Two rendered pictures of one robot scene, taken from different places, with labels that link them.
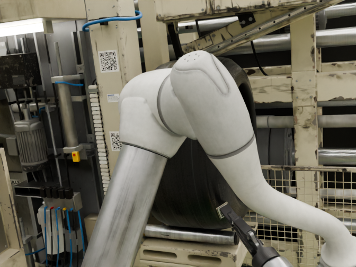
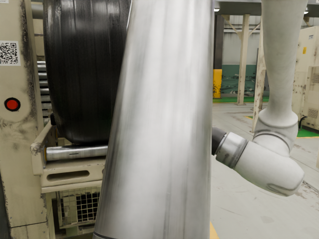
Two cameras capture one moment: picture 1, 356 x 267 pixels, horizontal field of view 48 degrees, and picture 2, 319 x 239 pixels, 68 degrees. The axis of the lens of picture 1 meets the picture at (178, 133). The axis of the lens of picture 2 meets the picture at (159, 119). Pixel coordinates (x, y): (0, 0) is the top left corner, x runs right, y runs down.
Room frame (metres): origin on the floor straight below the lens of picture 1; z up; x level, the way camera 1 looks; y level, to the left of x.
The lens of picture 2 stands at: (0.56, 0.33, 1.17)
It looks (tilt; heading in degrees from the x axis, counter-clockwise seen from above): 12 degrees down; 321
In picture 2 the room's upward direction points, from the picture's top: straight up
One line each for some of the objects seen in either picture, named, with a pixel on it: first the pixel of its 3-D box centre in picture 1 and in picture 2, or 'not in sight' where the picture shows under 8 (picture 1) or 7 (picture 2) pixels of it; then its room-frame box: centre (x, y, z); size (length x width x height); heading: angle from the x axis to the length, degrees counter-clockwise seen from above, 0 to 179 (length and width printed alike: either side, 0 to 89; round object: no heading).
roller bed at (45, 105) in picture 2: not in sight; (47, 93); (1.86, 0.01, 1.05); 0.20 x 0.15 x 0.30; 67
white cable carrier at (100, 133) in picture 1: (105, 146); not in sight; (1.51, 0.28, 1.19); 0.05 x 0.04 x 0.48; 157
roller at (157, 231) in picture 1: (188, 233); (98, 149); (1.29, 0.00, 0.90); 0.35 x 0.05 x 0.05; 67
